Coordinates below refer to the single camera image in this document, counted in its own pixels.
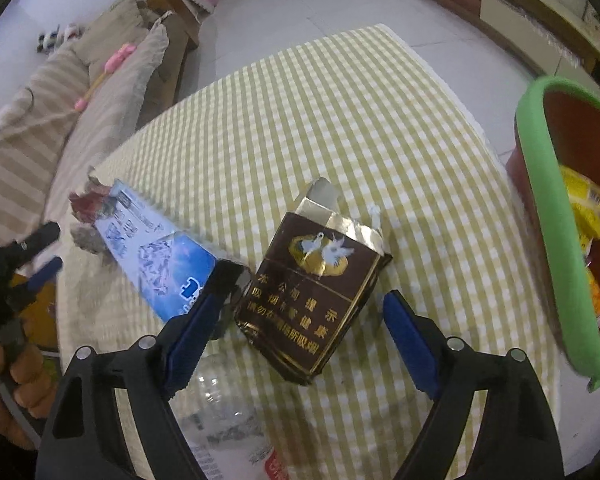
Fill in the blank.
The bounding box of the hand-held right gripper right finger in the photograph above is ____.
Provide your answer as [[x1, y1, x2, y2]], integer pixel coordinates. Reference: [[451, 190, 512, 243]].
[[382, 290, 566, 480]]

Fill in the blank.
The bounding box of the person's left hand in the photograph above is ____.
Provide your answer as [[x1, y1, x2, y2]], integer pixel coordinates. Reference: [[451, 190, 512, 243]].
[[0, 342, 56, 451]]

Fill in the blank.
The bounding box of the clear plastic bottle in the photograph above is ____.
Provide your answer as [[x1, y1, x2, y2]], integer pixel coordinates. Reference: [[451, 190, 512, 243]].
[[177, 352, 287, 480]]

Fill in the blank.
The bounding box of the crumpled reddish wrapper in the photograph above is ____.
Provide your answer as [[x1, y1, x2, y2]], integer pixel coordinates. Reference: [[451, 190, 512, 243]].
[[69, 167, 118, 261]]

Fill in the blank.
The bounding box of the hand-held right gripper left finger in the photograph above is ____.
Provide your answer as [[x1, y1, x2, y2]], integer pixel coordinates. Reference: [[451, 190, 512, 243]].
[[35, 260, 251, 480]]

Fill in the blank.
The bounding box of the pink toy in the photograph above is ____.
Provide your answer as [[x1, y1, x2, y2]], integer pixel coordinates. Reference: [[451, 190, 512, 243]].
[[74, 43, 136, 111]]

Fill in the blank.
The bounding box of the striped beige sofa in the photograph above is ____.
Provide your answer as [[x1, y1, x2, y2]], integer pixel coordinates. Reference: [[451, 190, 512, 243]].
[[0, 10, 191, 241]]

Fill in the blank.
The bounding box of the red bin with green rim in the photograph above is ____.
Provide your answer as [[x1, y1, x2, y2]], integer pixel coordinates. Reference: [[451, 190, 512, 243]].
[[505, 76, 600, 392]]

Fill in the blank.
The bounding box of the blue and white packet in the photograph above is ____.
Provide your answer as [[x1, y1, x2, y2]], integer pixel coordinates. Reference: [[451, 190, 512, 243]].
[[95, 180, 218, 323]]

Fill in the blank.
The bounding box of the yellow snack packet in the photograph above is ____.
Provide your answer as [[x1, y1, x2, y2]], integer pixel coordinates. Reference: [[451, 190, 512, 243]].
[[557, 164, 600, 256]]

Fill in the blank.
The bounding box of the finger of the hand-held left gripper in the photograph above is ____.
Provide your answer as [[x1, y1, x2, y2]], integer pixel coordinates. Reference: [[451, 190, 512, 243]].
[[7, 256, 64, 301], [0, 222, 62, 266]]

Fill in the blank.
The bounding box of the wooden television cabinet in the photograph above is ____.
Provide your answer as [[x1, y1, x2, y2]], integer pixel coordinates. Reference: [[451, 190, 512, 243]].
[[380, 0, 600, 81]]

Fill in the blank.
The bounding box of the black and white plush toy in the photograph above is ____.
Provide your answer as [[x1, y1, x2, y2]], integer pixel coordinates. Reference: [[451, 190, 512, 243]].
[[36, 22, 83, 53]]

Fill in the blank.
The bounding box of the brown cigarette pack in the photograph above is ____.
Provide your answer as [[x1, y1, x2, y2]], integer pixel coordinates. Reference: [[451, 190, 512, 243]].
[[234, 177, 393, 386]]

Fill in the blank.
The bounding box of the yellow checked tablecloth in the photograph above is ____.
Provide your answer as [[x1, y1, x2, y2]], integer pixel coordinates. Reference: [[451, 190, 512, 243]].
[[55, 24, 566, 476]]

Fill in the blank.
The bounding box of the orange snack packet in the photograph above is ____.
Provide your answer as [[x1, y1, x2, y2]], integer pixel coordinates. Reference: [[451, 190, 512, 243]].
[[584, 265, 600, 322]]

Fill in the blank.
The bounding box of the beige pillow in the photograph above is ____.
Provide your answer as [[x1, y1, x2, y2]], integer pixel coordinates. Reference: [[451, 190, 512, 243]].
[[72, 0, 151, 68]]

